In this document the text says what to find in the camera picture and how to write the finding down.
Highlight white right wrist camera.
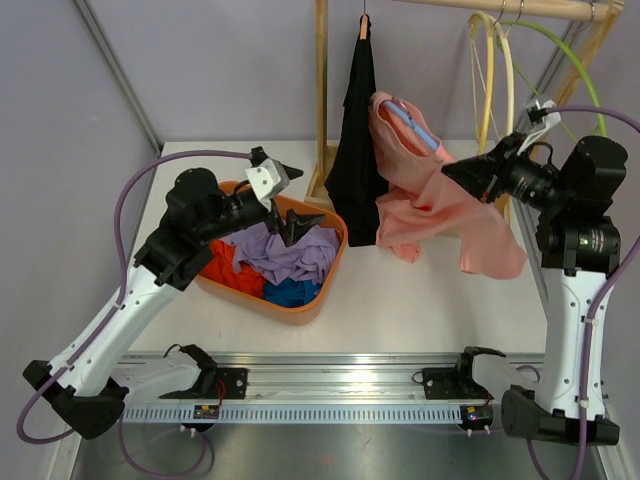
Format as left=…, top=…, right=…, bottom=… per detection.
left=517, top=99, right=561, bottom=155

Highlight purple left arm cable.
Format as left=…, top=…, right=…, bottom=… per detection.
left=15, top=149, right=254, bottom=475

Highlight orange plastic basket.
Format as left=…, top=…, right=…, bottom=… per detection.
left=197, top=195, right=348, bottom=326

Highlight cream clothes hanger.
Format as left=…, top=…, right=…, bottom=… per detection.
left=493, top=1, right=515, bottom=136

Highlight light blue clothes hanger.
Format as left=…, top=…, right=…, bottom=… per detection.
left=382, top=99, right=441, bottom=151

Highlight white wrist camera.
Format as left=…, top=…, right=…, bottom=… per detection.
left=517, top=99, right=561, bottom=155
left=245, top=146, right=304, bottom=211

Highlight aluminium frame post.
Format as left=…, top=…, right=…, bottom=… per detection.
left=502, top=19, right=586, bottom=301
left=70, top=0, right=163, bottom=155

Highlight blue t shirt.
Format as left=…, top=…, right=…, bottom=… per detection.
left=263, top=278, right=322, bottom=308

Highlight purple t shirt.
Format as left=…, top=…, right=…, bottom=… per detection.
left=222, top=224, right=341, bottom=285

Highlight orange clothes hanger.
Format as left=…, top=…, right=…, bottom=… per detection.
left=359, top=0, right=371, bottom=41

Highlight green clothes hanger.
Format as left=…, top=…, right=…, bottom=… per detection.
left=502, top=19, right=601, bottom=107

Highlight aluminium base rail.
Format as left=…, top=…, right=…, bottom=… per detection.
left=119, top=352, right=481, bottom=424

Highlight orange t shirt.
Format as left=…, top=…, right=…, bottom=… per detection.
left=200, top=240, right=267, bottom=298

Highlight right aluminium frame post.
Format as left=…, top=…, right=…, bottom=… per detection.
left=502, top=19, right=586, bottom=301

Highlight black t shirt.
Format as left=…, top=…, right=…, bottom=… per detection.
left=324, top=38, right=389, bottom=247

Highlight yellow clothes hanger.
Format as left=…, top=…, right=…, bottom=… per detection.
left=468, top=10, right=495, bottom=153

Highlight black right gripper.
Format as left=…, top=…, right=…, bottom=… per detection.
left=445, top=132, right=573, bottom=215

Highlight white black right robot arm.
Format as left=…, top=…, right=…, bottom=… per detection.
left=422, top=134, right=628, bottom=446

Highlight wooden clothes rack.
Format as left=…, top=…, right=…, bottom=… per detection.
left=303, top=1, right=630, bottom=209

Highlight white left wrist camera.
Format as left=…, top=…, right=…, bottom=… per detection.
left=245, top=146, right=304, bottom=211

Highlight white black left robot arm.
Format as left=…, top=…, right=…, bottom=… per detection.
left=23, top=158, right=322, bottom=440

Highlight pink t shirt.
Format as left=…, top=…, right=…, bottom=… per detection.
left=369, top=92, right=527, bottom=280

